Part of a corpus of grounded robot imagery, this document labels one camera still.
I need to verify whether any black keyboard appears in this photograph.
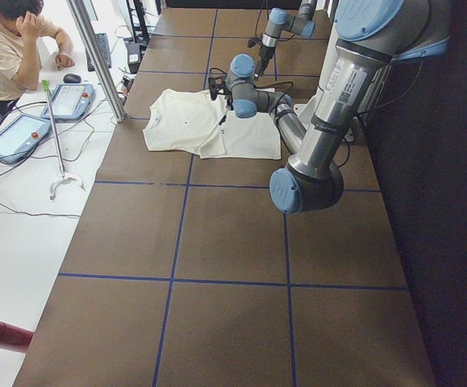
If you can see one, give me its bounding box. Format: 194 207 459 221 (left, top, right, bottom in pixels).
85 32 112 72

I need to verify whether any red cylinder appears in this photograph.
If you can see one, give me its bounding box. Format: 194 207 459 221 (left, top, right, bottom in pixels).
0 321 34 353

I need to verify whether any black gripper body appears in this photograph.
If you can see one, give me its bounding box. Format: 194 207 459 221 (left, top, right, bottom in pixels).
207 76 233 108
248 36 276 77

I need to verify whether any cream cat print t-shirt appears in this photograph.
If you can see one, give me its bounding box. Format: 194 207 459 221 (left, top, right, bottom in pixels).
143 89 281 160

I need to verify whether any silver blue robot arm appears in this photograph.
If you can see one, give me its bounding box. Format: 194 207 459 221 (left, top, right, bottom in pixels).
208 0 452 213
248 0 317 80

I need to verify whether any teach pendant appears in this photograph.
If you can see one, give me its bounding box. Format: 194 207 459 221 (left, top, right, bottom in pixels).
44 82 94 123
0 114 51 164

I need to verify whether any teach pendant near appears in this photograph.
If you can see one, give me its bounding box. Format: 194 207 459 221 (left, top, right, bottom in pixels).
0 114 51 164

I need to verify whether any metal reacher grabber stick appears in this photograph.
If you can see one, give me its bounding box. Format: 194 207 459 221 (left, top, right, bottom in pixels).
41 80 85 201

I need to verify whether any black computer mouse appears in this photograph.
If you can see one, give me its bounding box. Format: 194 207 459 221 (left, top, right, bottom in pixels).
63 73 81 84

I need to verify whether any seated person beige shirt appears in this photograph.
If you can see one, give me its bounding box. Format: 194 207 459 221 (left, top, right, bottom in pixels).
0 0 75 116

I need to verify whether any aluminium frame post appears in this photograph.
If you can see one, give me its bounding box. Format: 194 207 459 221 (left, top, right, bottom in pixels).
67 0 127 123

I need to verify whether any teach pendant far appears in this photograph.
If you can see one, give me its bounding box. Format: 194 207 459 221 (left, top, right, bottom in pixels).
44 82 94 123

